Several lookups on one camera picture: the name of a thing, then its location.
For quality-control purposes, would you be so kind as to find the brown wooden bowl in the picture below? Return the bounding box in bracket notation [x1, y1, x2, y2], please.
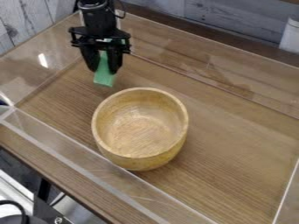
[90, 87, 189, 171]

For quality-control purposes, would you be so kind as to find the black table leg bracket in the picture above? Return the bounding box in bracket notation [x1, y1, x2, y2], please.
[32, 178, 73, 224]

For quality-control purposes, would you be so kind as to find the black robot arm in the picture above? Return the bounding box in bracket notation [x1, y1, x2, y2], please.
[69, 0, 130, 74]

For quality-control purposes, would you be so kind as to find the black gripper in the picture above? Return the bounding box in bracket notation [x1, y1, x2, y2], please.
[69, 3, 130, 74]

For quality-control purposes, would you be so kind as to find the white cylindrical container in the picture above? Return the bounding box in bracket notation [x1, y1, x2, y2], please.
[279, 16, 299, 54]

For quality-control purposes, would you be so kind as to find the clear acrylic tray wall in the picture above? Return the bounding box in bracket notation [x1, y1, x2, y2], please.
[0, 15, 299, 224]

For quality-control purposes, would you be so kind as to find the black cable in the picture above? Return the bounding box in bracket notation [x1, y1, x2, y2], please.
[0, 199, 28, 224]

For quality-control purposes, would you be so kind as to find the green rectangular block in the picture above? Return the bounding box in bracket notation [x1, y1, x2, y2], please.
[93, 52, 116, 88]

